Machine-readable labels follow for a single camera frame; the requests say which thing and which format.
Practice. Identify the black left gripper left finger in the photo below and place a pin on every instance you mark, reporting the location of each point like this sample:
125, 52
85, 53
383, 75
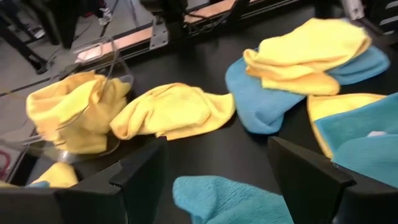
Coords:
136, 186

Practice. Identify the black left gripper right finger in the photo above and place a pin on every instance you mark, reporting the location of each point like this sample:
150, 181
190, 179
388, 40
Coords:
311, 193

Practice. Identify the yellow microfiber towel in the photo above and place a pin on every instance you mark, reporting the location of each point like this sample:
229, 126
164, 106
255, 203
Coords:
311, 46
329, 105
59, 175
174, 109
62, 109

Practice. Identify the teal microfiber towel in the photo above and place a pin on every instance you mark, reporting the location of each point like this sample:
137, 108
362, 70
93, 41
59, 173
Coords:
367, 124
224, 202

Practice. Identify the blue microfiber towel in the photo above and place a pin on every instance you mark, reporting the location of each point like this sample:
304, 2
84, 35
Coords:
261, 109
38, 185

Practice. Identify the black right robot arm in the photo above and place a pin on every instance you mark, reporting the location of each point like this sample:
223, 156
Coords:
174, 18

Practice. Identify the clear plastic basket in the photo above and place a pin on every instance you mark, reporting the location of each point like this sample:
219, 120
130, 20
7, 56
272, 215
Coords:
99, 49

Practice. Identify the wooden table side board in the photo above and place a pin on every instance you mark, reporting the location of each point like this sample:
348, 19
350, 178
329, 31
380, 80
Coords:
133, 39

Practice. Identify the person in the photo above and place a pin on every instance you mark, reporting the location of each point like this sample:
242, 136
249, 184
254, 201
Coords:
105, 17

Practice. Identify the black furniture leg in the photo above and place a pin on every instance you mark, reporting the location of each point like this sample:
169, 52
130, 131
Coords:
21, 46

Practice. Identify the silver metal bracket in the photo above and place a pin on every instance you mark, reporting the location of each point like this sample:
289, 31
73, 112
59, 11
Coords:
158, 34

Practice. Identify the black aluminium table frame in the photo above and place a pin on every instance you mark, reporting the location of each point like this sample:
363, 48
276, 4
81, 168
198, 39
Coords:
267, 14

